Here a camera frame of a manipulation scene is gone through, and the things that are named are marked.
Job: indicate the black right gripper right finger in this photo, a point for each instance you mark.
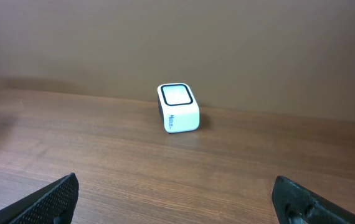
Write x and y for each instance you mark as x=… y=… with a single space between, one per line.
x=295 y=204

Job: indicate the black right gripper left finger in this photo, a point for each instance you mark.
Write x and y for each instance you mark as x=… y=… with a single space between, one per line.
x=52 y=204

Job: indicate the white barcode scanner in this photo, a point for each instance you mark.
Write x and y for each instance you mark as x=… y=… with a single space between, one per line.
x=178 y=108

